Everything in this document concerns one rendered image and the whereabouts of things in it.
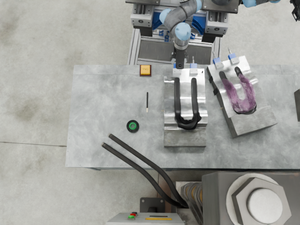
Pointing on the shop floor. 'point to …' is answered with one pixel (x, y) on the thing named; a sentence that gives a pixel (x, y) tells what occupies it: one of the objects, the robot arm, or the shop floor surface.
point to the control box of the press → (148, 214)
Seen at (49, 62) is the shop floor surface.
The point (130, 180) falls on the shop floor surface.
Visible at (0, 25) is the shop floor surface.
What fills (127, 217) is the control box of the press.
